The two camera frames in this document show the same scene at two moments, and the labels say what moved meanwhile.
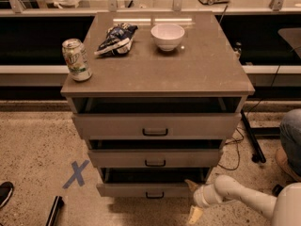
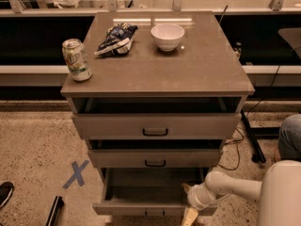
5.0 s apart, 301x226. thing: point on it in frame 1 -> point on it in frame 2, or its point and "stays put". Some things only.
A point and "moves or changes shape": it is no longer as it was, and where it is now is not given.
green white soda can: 76,59 stays put
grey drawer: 156,126 stays put
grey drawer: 150,183 moves or changes shape
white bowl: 167,37 stays put
